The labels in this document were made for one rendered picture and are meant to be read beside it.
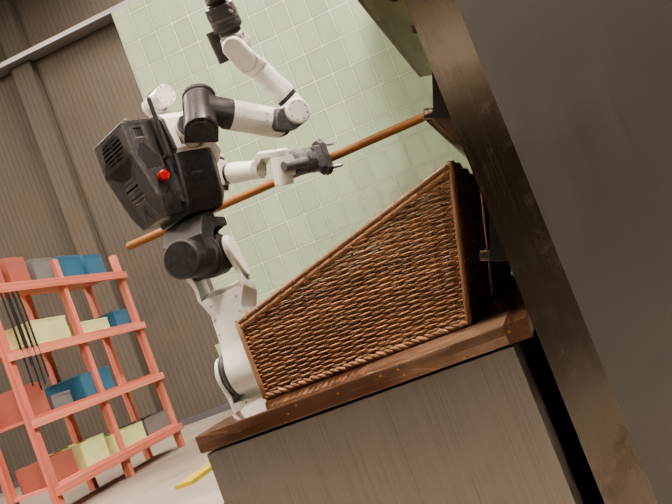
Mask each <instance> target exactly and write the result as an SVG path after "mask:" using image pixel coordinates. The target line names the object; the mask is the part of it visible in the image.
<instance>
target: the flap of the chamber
mask: <svg viewBox="0 0 672 504"><path fill-rule="evenodd" d="M357 1H358V2H359V3H360V4H361V6H362V7H363V8H364V9H365V11H366V12H367V13H368V14H369V15H370V17H371V18H372V19H373V20H374V22H375V23H376V24H377V25H378V27H379V28H380V29H381V30H382V32H383V33H384V34H385V35H386V36H387V38H388V39H389V40H390V41H391V43H392V44H393V45H394V46H395V48H396V49H397V50H398V51H399V53H400V54H401V55H402V56H403V57H404V59H405V60H406V61H407V62H408V64H409V65H410V66H411V67H412V69H413V70H414V71H415V72H416V74H417V75H418V76H419V77H424V76H429V75H432V69H431V67H430V64H429V62H428V59H427V57H426V54H425V51H424V49H423V46H422V44H421V41H420V39H419V36H418V34H417V35H413V34H412V30H413V29H415V26H414V24H413V21H412V19H411V16H410V14H409V11H408V9H407V6H406V4H405V1H404V0H399V1H398V3H395V4H393V3H391V0H357Z"/></svg>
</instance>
